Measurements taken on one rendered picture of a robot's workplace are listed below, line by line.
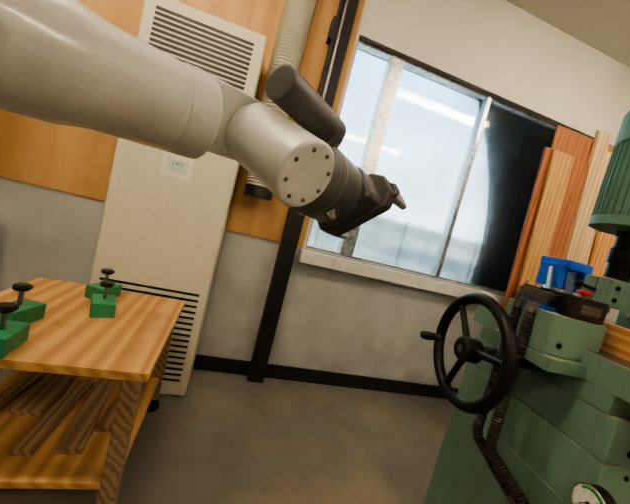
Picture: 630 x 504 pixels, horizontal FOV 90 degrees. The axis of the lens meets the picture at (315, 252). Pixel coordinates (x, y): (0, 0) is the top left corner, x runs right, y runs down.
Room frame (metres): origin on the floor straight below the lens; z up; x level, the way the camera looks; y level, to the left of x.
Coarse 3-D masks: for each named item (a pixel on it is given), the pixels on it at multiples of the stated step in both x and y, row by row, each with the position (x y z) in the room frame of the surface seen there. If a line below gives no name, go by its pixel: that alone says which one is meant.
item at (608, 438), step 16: (480, 368) 0.95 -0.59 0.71; (528, 384) 0.78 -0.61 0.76; (544, 384) 0.74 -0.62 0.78; (528, 400) 0.77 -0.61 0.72; (544, 400) 0.73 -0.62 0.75; (560, 400) 0.69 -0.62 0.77; (576, 400) 0.66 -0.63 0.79; (544, 416) 0.71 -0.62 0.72; (560, 416) 0.68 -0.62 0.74; (576, 416) 0.65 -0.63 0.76; (592, 416) 0.62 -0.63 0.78; (608, 416) 0.60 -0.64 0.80; (576, 432) 0.64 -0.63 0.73; (592, 432) 0.61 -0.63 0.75; (608, 432) 0.59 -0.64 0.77; (624, 432) 0.58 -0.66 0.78; (592, 448) 0.60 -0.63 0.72; (608, 448) 0.58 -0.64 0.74; (624, 448) 0.58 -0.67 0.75; (624, 464) 0.59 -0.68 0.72
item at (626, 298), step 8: (584, 280) 0.85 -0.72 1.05; (592, 280) 0.83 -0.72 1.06; (600, 280) 0.81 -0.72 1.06; (608, 280) 0.79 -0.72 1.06; (616, 280) 0.78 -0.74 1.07; (584, 288) 0.84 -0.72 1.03; (600, 288) 0.80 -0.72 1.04; (608, 288) 0.78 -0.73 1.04; (616, 288) 0.78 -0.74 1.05; (624, 288) 0.78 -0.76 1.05; (592, 296) 0.81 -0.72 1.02; (600, 296) 0.79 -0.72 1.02; (608, 296) 0.78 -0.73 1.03; (616, 296) 0.78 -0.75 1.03; (624, 296) 0.78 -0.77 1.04; (608, 304) 0.78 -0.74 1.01; (616, 304) 0.78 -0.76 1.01; (624, 304) 0.79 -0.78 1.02; (608, 312) 0.81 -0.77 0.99
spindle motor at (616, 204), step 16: (624, 128) 0.84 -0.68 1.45; (624, 144) 0.83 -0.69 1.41; (624, 160) 0.81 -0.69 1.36; (608, 176) 0.85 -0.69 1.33; (624, 176) 0.80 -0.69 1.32; (608, 192) 0.83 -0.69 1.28; (624, 192) 0.79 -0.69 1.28; (608, 208) 0.81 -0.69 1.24; (624, 208) 0.78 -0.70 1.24; (592, 224) 0.85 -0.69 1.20; (608, 224) 0.80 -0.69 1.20; (624, 224) 0.77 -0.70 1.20
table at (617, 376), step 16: (480, 320) 1.01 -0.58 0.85; (496, 336) 0.80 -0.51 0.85; (528, 352) 0.70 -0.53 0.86; (592, 352) 0.67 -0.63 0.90; (544, 368) 0.65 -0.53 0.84; (560, 368) 0.65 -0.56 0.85; (576, 368) 0.66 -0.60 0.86; (592, 368) 0.65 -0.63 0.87; (608, 368) 0.62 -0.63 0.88; (624, 368) 0.60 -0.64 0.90; (608, 384) 0.62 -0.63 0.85; (624, 384) 0.59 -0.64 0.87; (624, 400) 0.58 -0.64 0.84
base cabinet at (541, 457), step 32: (480, 384) 0.93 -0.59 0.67; (512, 416) 0.79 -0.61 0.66; (448, 448) 0.97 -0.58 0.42; (512, 448) 0.77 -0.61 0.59; (544, 448) 0.69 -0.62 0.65; (576, 448) 0.63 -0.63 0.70; (448, 480) 0.93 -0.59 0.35; (480, 480) 0.82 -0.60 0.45; (544, 480) 0.67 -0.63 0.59; (576, 480) 0.61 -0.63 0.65; (608, 480) 0.58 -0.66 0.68
